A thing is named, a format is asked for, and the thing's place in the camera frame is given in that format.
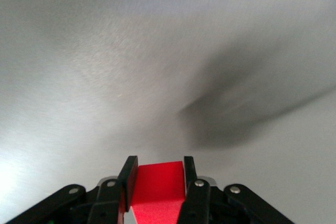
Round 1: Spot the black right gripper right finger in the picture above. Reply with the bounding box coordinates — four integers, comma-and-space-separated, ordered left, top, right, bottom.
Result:
178, 156, 295, 224

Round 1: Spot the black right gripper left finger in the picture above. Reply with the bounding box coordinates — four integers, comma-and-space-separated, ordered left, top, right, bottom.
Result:
5, 155, 139, 224

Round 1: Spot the small red cube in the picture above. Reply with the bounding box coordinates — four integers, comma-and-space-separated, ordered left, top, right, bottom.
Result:
130, 161, 186, 224

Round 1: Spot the dark grey table mat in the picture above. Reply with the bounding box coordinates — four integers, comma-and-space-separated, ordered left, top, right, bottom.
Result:
0, 0, 336, 224

